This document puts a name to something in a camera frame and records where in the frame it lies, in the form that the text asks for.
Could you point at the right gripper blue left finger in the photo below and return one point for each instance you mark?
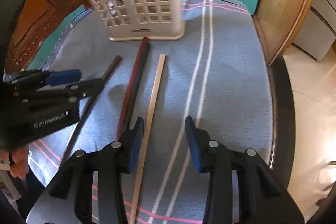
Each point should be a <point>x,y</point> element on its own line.
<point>134,143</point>

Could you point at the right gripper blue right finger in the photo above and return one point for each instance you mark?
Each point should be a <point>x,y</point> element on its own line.
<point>197,141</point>

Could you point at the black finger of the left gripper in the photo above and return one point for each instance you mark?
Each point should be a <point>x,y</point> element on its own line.
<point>85,89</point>

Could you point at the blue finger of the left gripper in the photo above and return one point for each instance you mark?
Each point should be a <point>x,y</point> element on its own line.
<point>37,77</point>

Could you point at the light wooden chopstick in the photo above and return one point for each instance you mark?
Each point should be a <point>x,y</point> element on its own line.
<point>146,136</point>

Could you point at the person's hand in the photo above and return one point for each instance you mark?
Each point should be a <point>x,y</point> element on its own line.
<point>20,168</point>

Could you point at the reddish brown chopstick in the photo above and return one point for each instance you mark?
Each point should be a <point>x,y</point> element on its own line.
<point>131,90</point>

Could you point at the carved wooden chair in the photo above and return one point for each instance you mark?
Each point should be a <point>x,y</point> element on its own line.
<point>37,21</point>

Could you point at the grey refrigerator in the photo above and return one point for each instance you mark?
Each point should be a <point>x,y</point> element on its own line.
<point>317,33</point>

